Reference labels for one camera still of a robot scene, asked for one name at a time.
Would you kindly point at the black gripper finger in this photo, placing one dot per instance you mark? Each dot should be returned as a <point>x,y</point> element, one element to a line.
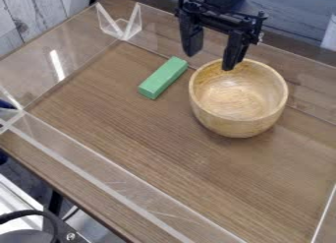
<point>191,33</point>
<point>235,49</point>

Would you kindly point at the light wooden bowl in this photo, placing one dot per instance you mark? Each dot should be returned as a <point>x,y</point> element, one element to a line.
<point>237,103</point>

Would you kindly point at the black metal table bracket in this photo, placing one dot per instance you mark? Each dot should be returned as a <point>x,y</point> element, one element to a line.
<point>67,234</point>

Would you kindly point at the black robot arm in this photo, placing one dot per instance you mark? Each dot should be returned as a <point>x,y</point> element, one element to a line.
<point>231,17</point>

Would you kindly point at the clear acrylic tray wall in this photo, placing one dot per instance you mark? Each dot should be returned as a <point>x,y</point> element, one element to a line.
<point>135,160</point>

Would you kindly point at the clear acrylic corner bracket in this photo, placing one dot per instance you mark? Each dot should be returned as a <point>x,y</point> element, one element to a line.
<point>120,28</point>

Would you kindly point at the green rectangular block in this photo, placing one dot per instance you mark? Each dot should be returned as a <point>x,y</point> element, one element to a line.
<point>163,77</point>

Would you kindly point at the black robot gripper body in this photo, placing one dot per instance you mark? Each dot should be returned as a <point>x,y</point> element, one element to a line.
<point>227,15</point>

